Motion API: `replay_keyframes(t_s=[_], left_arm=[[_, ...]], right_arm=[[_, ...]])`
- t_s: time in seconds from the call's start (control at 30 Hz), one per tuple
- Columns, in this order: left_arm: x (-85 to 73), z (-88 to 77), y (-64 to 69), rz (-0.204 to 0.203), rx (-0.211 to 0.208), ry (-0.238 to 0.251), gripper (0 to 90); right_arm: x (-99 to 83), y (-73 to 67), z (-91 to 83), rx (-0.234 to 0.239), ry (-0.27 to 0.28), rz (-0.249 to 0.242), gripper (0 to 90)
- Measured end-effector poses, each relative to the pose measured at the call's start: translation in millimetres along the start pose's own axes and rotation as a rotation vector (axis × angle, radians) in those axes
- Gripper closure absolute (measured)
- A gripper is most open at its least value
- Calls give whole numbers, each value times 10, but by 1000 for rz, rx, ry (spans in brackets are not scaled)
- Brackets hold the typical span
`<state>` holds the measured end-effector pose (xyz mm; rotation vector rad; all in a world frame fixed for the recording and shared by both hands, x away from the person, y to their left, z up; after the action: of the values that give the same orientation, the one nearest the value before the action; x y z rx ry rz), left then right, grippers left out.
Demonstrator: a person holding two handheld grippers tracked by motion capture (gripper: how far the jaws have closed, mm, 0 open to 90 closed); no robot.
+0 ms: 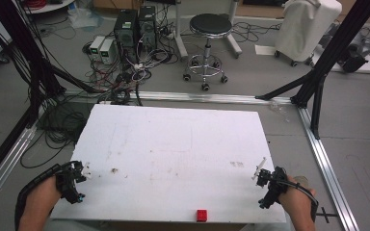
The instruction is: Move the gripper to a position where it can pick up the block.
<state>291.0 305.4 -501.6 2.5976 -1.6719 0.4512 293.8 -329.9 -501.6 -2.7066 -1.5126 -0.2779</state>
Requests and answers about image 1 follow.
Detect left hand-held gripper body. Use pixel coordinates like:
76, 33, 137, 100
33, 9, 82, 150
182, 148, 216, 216
56, 161, 88, 205

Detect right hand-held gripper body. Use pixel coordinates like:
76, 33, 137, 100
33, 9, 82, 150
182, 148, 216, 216
255, 166, 289, 210

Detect person's right hand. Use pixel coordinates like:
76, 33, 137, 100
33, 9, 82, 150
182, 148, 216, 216
277, 174, 317, 215

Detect person's left hand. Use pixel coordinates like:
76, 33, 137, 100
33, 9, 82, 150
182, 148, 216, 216
25, 174, 63, 213

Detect black floor beam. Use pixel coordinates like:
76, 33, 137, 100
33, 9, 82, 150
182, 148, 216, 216
0, 105, 37, 191

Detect white paper sheet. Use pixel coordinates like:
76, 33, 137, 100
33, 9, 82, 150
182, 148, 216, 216
253, 43, 279, 57

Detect white power supply unit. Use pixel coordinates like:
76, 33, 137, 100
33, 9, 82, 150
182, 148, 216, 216
89, 35, 106, 62
98, 38, 116, 65

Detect white desk leg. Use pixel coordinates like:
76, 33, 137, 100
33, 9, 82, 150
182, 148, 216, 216
225, 0, 244, 60
172, 0, 190, 60

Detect black machine on floor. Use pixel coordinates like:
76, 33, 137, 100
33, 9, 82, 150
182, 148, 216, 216
339, 34, 370, 74

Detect large black computer tower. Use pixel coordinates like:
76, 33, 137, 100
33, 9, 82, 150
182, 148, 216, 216
113, 9, 140, 64

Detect white covered cart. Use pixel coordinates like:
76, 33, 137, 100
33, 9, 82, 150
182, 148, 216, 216
274, 0, 343, 68

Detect black round stool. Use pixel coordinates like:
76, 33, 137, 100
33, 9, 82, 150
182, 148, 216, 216
182, 13, 234, 92

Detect clear plastic bag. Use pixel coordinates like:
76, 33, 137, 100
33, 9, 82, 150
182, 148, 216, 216
66, 5, 104, 31

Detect slim black computer tower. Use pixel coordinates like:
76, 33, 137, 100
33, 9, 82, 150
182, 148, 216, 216
137, 5, 159, 51

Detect round white table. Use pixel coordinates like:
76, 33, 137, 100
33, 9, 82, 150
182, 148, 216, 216
22, 0, 77, 15

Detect black cable bundle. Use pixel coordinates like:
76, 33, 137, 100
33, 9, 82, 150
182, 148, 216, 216
19, 97, 94, 169

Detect black sleeved gripper cable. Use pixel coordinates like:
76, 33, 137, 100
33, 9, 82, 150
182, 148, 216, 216
13, 163, 62, 231

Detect aluminium floor rail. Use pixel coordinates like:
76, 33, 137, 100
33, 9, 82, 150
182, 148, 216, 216
62, 89, 294, 106
0, 123, 39, 217
297, 106, 361, 231

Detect mixed cable tangle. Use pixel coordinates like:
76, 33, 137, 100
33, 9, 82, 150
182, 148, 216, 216
81, 41, 180, 107

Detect loose black floor cables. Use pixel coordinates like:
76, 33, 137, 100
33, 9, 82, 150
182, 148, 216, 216
230, 20, 284, 44

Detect black frame post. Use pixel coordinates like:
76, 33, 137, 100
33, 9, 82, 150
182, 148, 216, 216
0, 0, 107, 97
254, 0, 370, 141

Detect red cable coil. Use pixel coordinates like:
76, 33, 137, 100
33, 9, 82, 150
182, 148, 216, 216
23, 0, 48, 10

